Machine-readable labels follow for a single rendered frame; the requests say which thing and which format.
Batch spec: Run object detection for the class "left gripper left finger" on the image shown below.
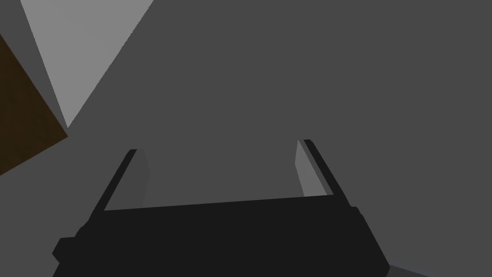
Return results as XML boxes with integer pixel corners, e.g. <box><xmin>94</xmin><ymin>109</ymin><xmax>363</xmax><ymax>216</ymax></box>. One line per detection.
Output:
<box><xmin>89</xmin><ymin>148</ymin><xmax>150</xmax><ymax>222</ymax></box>

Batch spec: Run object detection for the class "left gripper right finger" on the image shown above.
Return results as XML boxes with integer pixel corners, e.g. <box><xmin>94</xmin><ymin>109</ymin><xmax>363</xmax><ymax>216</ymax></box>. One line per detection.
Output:
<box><xmin>295</xmin><ymin>139</ymin><xmax>351</xmax><ymax>208</ymax></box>

